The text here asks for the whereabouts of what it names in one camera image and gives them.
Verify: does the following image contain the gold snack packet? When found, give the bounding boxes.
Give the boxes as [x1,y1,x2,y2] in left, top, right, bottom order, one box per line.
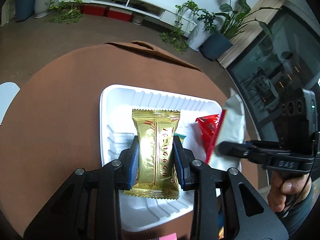
[124,109,180,199]

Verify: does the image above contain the white snack packet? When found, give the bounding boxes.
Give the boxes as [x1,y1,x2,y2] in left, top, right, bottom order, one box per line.
[183,88,246,171]

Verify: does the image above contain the person right hand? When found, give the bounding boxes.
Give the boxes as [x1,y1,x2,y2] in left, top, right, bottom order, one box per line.
[267,172,312,212]

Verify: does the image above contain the blue panda snack packet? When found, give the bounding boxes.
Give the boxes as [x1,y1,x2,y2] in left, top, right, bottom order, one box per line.
[175,133,186,144]

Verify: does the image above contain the white plastic tray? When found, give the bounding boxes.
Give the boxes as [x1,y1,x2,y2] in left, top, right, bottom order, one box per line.
[99,84,223,233]

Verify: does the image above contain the red snack packet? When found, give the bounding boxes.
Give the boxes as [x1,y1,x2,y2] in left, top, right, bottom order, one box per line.
[196,110,226,164]

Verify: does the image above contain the pink long snack packet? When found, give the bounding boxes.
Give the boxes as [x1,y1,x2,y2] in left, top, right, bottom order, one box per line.
[151,233,177,240]

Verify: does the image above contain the dark blue plant pot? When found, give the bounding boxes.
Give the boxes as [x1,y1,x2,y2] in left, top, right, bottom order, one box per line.
[199,32,233,61]
[15,0,35,22]

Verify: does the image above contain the white round stool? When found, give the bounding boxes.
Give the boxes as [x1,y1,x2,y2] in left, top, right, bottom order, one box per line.
[0,82,20,123]

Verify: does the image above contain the red storage box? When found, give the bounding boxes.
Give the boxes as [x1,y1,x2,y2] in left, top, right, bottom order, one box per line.
[81,4,107,16]
[106,7,132,22]

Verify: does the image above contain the white tv console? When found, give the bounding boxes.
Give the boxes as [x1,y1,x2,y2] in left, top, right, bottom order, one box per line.
[61,0,197,37]

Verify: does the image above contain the white plant pot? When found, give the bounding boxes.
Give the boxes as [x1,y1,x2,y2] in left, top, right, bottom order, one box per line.
[34,0,51,18]

